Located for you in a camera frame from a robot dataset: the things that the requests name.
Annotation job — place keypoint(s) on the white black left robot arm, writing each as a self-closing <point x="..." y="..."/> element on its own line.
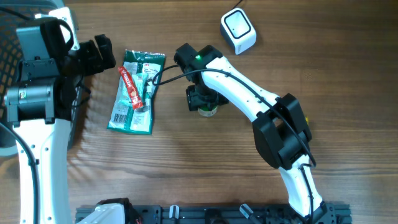
<point x="40" y="108"/>

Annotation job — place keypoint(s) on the Knorr stock cube jar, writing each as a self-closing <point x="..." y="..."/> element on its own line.
<point x="206" y="112"/>

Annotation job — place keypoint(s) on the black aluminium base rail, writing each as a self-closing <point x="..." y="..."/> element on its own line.
<point x="328" y="213"/>

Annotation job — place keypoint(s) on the white barcode scanner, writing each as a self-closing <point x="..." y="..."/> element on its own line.
<point x="237" y="30"/>

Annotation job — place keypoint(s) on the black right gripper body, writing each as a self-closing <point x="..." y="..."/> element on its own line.
<point x="199" y="96"/>

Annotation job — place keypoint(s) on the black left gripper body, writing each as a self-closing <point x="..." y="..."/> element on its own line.
<point x="86" y="61"/>

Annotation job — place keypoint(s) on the grey plastic shopping basket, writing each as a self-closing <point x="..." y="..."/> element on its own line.
<point x="11" y="53"/>

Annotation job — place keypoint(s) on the green 3M product package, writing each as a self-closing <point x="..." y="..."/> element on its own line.
<point x="143" y="68"/>

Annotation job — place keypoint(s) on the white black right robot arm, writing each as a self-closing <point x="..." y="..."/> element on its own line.
<point x="281" y="132"/>

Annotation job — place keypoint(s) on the red Nescafe stick sachet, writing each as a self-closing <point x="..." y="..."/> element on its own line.
<point x="131" y="88"/>

